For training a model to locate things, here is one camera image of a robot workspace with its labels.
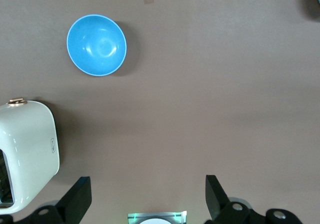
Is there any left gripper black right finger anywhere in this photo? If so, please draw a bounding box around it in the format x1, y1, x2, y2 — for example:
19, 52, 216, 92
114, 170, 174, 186
204, 174, 304, 224

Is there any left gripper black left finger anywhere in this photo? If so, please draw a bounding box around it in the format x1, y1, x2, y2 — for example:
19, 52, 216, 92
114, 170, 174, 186
0, 176, 92, 224

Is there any white toaster with gold knob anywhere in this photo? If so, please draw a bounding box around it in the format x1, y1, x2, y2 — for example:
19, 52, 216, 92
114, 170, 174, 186
0, 97, 61, 215

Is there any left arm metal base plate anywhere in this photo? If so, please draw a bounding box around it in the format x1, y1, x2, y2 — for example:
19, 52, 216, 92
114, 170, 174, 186
127, 210, 188, 224

